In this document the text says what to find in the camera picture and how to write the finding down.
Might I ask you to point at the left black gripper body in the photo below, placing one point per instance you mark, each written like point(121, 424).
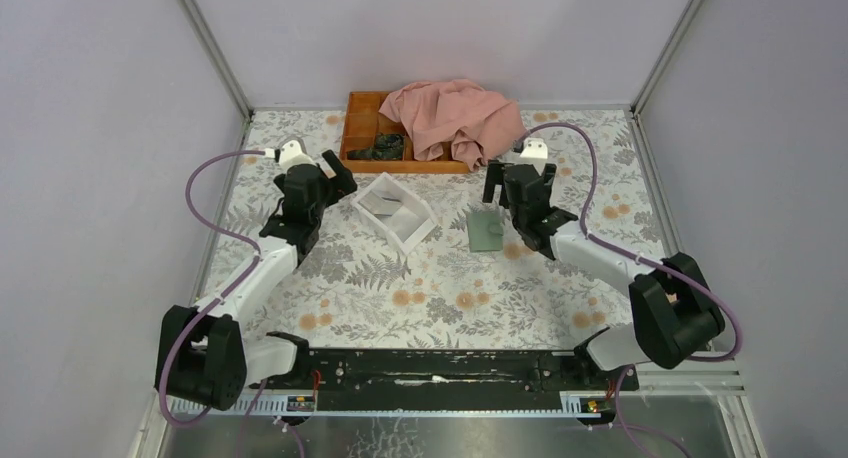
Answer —
point(328, 197)

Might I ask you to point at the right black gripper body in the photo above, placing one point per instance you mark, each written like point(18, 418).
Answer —
point(517, 220)

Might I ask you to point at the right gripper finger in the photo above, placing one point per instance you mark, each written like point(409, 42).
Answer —
point(547, 178)
point(494, 177)

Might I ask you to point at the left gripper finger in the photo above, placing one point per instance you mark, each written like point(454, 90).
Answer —
point(289, 207)
point(342, 182)

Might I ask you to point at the green card holder wallet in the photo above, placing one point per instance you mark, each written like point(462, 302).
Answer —
point(485, 231)

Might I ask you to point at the white plastic card box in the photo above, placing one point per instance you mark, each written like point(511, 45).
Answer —
point(407, 228)

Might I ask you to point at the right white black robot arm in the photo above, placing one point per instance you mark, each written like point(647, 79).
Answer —
point(672, 315)

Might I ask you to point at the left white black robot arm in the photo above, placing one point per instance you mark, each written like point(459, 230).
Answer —
point(203, 357)

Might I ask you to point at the pink cloth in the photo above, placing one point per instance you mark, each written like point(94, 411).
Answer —
point(473, 124)

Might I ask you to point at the dark green crumpled item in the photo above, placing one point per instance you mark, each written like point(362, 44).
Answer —
point(386, 147)

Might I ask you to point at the wooden compartment tray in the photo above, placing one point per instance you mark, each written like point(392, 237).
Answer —
point(362, 126)

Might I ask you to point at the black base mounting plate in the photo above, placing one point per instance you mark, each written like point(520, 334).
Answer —
point(400, 372)

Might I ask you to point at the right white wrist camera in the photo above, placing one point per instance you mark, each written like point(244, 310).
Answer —
point(531, 150)

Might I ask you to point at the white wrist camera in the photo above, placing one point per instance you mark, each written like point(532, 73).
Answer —
point(289, 154)
point(531, 150)

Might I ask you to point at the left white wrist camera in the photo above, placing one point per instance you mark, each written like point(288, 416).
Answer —
point(289, 154)

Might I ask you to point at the white slotted cable duct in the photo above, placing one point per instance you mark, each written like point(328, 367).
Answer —
point(556, 404)

